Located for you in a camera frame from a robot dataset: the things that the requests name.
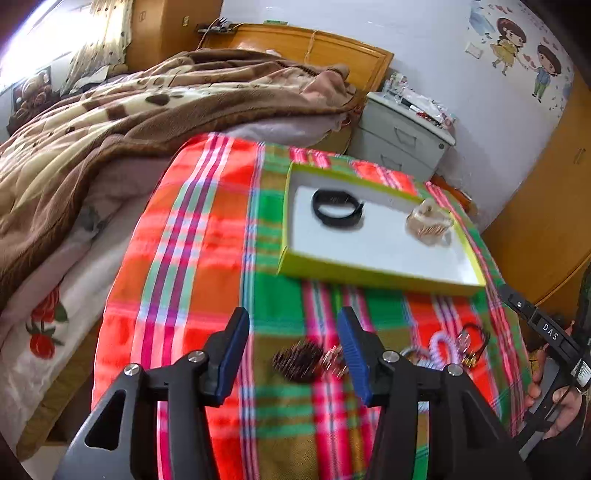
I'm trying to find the translucent pink hair claw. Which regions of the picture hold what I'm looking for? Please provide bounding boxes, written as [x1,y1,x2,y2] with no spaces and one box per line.
[406,199,454,246]

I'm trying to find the orange storage box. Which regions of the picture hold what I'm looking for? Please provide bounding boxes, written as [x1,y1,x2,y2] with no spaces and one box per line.
[431,174,473,213]

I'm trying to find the brown patterned blanket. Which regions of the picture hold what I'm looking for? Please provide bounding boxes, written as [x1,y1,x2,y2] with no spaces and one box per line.
[1,49,360,301]

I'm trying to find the wooden closet door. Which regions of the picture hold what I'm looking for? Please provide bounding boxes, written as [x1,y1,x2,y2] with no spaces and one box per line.
[483,74,591,318]

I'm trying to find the white wall switch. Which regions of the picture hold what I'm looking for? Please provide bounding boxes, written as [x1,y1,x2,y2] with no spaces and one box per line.
[465,42,484,60]

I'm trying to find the grey bedside drawer cabinet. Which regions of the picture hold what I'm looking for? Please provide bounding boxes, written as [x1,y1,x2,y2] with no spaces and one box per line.
[346,92,456,181]

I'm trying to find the plaid red green cloth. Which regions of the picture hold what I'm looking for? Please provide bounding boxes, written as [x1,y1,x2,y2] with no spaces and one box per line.
[93,134,531,479]

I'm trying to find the clutter on bedside cabinet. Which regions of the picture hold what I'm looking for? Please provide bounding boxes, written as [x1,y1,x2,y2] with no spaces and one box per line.
[383,71,456,131]

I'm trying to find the teddy bear picture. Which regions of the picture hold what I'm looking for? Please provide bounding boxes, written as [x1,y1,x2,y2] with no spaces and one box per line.
[6,66,55,136]

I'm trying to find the patterned window curtain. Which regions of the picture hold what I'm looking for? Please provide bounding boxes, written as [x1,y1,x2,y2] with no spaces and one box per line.
[60,0,133,94]

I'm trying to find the yellow-green shallow box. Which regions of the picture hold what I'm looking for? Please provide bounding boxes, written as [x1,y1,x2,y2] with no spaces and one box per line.
[277,163,486,296]

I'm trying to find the rose gold hair clip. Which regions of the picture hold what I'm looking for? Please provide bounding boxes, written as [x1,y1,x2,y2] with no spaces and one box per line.
[320,345,348,378]

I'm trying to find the person right hand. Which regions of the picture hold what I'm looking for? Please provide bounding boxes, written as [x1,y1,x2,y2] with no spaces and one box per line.
[525,349,584,439]

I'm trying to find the black fitness band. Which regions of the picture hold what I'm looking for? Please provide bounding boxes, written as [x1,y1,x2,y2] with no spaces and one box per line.
[311,189,365,229]

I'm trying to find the tall wooden wardrobe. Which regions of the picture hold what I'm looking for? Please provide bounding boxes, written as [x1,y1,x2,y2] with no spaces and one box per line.
[125,0,222,72]

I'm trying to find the black hair tie with charm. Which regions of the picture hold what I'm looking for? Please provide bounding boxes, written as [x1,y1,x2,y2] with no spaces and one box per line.
[454,322,492,369]

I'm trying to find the purple spiral hair tie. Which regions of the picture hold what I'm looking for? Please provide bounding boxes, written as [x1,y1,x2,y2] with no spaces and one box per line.
[427,332,463,370]

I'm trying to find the power strip on headboard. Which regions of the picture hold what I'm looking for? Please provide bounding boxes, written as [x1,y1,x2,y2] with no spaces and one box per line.
[194,17,240,34]

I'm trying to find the wooden headboard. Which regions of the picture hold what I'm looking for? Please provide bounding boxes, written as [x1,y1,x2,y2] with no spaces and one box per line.
[204,24,394,92]

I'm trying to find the cartoon children wall sticker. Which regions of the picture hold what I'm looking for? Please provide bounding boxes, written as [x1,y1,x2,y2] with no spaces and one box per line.
[466,1,575,122]

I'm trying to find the floral white bedsheet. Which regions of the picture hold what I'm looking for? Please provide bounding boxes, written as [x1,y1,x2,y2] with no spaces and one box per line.
[0,193,153,444]

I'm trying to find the dark beaded hair accessory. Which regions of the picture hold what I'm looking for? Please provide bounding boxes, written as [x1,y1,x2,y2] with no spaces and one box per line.
[271,340,324,384]

